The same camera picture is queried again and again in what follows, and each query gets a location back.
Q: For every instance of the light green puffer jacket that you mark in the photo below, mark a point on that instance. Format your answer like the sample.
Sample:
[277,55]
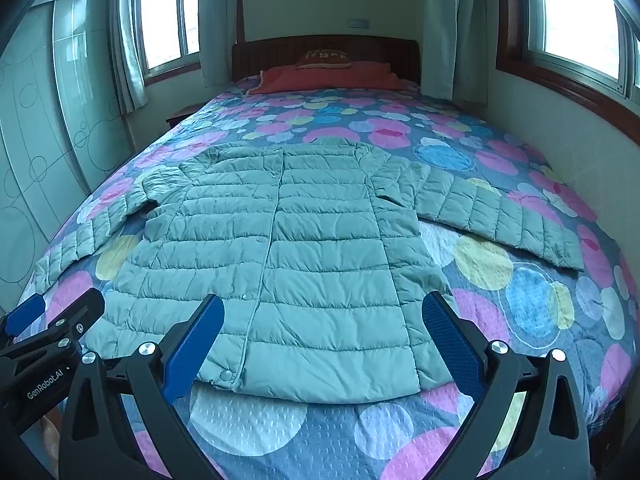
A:
[315,251]

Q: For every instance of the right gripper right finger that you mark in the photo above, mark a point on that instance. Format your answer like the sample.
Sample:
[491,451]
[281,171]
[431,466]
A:
[550,440]

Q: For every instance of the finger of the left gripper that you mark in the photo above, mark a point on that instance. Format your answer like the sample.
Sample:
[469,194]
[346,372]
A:
[71,324]
[15,322]

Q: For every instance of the glass door wardrobe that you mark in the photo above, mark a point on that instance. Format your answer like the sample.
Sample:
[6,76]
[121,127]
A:
[62,132]

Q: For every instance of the left window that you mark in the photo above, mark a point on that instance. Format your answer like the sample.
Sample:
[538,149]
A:
[166,33]

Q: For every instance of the red blanket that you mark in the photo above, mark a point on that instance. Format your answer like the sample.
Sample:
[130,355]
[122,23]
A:
[360,75]

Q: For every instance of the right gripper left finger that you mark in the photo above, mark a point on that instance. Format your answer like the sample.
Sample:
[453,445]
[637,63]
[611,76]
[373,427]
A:
[97,440]

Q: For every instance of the wooden nightstand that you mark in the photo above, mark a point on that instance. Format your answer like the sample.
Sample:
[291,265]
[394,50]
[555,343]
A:
[182,114]

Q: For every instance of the left window right curtain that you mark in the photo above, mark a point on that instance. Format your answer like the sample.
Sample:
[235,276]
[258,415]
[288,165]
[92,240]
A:
[217,36]

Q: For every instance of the brown embroidered pillow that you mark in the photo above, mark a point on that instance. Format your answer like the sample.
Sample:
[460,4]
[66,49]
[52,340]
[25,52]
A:
[324,59]

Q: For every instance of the window curtain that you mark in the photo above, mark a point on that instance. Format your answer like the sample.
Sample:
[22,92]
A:
[127,67]
[455,51]
[217,36]

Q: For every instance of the wall socket plate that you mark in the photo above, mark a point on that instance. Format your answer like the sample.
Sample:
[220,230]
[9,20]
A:
[358,23]

